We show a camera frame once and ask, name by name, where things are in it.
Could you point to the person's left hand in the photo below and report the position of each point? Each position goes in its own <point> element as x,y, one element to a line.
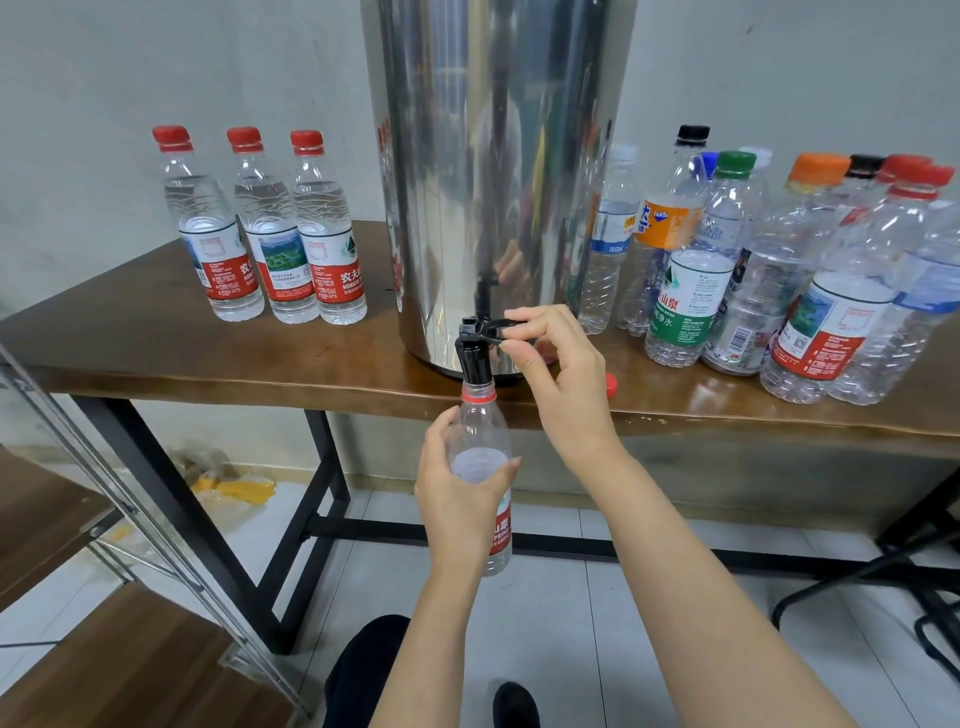
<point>458,525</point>

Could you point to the person's right hand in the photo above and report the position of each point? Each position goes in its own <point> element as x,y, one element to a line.
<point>578,390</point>

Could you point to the red bottle cap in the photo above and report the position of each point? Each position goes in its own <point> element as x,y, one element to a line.
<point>611,386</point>

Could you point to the cluster of plastic bottles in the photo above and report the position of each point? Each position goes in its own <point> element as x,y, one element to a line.
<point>780,285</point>

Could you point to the stainless steel water dispenser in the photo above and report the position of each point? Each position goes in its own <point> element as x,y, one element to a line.
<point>495,150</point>

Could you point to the green red label plastic bottle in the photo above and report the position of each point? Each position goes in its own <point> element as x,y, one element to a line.
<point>278,248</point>

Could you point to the wooden metal shelf rack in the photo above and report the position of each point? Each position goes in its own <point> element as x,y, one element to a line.
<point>38,525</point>

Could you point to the person's right forearm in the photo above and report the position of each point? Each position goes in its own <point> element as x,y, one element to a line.
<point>705,615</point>

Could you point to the person's black trouser leg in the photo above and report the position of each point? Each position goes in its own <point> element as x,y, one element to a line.
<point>375,675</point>

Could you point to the person's black shoe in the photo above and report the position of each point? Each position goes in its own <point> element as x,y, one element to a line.
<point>516,705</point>

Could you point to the yellow debris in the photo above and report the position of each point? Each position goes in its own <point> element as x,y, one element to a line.
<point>240,491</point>

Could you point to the black metal table frame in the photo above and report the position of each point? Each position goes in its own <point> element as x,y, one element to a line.
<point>360,528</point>

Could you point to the wooden stool with black frame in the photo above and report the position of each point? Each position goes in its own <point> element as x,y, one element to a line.
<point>930,525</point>

